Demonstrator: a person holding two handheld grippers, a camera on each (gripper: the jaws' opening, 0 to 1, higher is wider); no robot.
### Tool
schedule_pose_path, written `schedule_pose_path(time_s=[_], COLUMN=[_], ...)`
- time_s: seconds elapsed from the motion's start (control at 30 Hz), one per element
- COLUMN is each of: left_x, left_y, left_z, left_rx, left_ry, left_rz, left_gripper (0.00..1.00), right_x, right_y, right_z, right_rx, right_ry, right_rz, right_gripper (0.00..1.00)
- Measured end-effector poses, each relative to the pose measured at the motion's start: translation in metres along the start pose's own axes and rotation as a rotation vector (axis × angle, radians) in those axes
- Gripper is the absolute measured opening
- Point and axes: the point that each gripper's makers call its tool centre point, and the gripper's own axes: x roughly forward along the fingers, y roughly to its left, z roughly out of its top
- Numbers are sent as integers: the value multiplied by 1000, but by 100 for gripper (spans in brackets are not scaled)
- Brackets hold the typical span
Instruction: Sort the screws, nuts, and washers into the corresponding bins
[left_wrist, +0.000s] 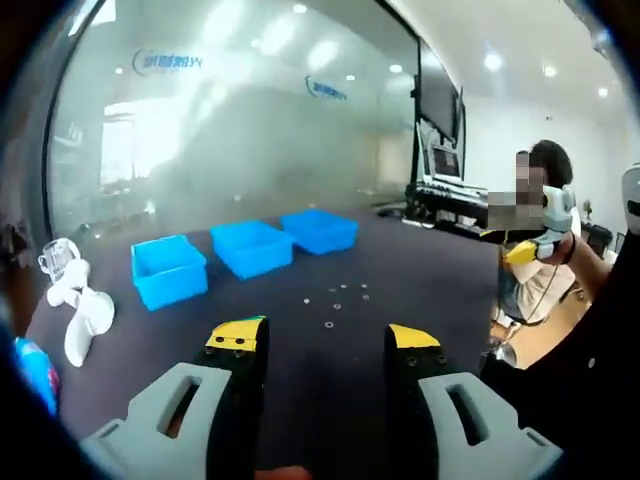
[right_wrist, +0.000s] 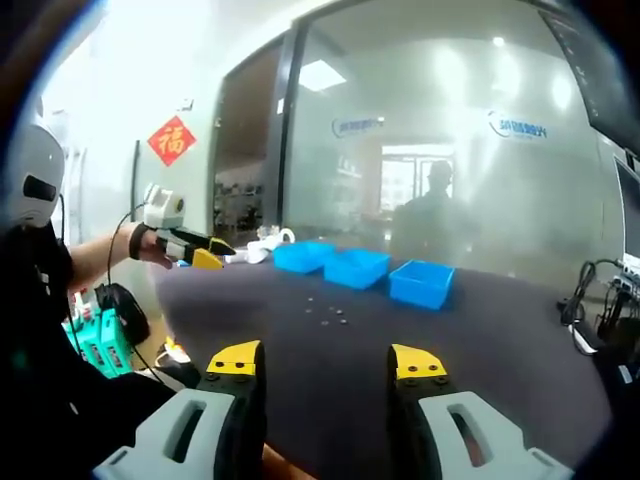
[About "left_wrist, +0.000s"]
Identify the clear glass mug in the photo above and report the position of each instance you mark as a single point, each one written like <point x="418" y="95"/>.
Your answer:
<point x="60" y="255"/>

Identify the striped equipment rack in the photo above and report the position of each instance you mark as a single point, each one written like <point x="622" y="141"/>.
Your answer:
<point x="450" y="192"/>

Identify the person's left hand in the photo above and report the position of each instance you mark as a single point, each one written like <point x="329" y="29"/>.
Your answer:
<point x="280" y="469"/>

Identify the white plastic handheld device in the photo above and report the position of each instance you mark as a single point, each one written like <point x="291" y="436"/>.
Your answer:
<point x="67" y="287"/>

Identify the white plastic pipe fittings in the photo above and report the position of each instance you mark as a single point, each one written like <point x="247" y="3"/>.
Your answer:
<point x="89" y="320"/>

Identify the black wall monitor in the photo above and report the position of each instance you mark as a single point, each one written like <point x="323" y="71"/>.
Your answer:
<point x="437" y="100"/>

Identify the blue white tissue pack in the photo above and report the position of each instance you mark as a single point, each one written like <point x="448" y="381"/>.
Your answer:
<point x="35" y="372"/>

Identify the small tilted screen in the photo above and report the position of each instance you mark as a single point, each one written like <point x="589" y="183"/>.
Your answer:
<point x="445" y="162"/>

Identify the blue plastic bin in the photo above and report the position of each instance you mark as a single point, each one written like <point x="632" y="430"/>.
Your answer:
<point x="250" y="252"/>
<point x="170" y="285"/>
<point x="320" y="232"/>

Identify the grey chest-worn device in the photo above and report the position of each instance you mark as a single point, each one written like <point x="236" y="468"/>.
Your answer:
<point x="632" y="190"/>

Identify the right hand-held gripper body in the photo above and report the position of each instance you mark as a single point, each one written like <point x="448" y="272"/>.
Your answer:
<point x="559" y="210"/>

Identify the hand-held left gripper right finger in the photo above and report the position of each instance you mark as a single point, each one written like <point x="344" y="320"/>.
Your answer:
<point x="495" y="415"/>

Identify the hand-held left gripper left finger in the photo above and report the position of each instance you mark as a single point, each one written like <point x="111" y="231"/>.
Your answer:
<point x="170" y="405"/>

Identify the person's right hand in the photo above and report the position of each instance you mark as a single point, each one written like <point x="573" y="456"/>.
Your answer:
<point x="562" y="252"/>

